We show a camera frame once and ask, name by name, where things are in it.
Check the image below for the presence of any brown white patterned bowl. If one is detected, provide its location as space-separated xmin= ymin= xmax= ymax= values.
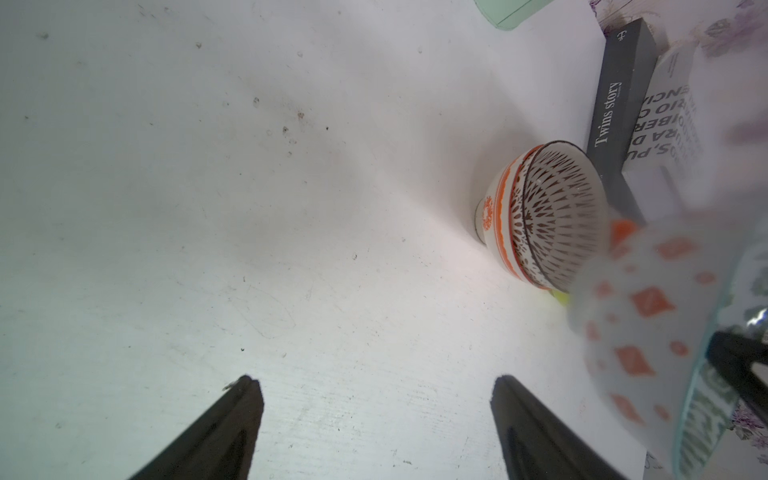
xmin=509 ymin=140 xmax=610 ymax=293

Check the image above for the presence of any green grey patterned bowl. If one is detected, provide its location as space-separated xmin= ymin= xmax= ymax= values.
xmin=568 ymin=211 xmax=767 ymax=479

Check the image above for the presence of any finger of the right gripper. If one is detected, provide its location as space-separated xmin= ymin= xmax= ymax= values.
xmin=706 ymin=331 xmax=767 ymax=424

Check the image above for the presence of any mint green pen cup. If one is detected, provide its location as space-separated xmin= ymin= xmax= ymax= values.
xmin=474 ymin=0 xmax=551 ymax=31

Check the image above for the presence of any lime green bowl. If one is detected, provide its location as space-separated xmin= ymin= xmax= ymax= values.
xmin=550 ymin=290 xmax=570 ymax=306

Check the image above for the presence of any grey book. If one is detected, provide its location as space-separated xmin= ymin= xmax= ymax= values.
xmin=586 ymin=18 xmax=658 ymax=223

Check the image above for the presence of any orange floral white bowl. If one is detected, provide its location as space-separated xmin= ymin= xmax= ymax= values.
xmin=474 ymin=145 xmax=541 ymax=284

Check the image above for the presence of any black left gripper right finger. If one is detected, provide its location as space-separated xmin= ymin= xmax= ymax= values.
xmin=490 ymin=375 xmax=623 ymax=480

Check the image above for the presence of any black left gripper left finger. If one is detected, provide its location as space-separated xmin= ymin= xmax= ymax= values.
xmin=133 ymin=375 xmax=264 ymax=479

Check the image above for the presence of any white book black lettering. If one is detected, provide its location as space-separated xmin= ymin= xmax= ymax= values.
xmin=622 ymin=43 xmax=767 ymax=221

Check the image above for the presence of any plain orange bowl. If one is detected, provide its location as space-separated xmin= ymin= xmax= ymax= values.
xmin=610 ymin=219 xmax=638 ymax=248

